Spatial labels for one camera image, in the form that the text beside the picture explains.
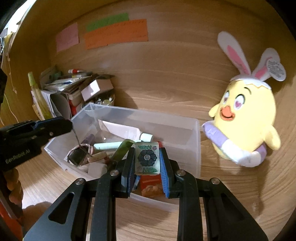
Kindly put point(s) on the round compact mirror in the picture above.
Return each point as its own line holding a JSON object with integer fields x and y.
{"x": 78, "y": 154}

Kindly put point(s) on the yellow-green spray bottle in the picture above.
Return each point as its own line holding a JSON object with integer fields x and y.
{"x": 40, "y": 102}

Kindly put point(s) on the dark green bottle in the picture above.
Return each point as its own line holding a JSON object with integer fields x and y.
{"x": 122, "y": 150}

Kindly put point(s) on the red white marker pen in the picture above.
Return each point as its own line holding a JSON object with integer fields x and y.
{"x": 76, "y": 71}

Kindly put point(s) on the green sticky note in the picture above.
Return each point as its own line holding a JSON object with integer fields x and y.
{"x": 109, "y": 20}

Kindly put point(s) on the white cosmetic tube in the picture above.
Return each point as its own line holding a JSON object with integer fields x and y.
{"x": 125, "y": 132}

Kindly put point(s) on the red snack packet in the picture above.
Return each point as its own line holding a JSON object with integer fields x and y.
{"x": 151, "y": 185}

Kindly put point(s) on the white paper boxes stack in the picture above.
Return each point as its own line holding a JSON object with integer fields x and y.
{"x": 57, "y": 103}

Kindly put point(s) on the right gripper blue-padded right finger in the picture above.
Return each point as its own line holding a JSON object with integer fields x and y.
{"x": 226, "y": 217}

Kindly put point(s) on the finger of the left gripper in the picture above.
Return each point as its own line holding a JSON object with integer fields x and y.
{"x": 47, "y": 129}

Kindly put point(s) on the white translucent cap item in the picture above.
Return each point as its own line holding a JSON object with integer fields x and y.
{"x": 96, "y": 169}

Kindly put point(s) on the green flower mahjong tile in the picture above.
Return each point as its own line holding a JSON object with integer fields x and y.
{"x": 147, "y": 158}

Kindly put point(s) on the orange sticky note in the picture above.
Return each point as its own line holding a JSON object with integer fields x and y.
{"x": 123, "y": 32}

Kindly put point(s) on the small white cardboard box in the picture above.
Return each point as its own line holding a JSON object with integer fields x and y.
{"x": 95, "y": 88}

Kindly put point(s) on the beige wooden block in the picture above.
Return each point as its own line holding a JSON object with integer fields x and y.
{"x": 98, "y": 157}

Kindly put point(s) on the pink sticky note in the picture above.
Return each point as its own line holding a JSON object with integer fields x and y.
{"x": 67, "y": 38}

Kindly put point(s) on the teal white small bottle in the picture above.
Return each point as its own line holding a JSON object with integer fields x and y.
{"x": 106, "y": 146}

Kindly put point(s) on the yellow chick plush toy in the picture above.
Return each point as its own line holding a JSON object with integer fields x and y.
{"x": 242, "y": 128}

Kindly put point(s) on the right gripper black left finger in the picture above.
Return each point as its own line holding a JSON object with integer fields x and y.
{"x": 86, "y": 210}

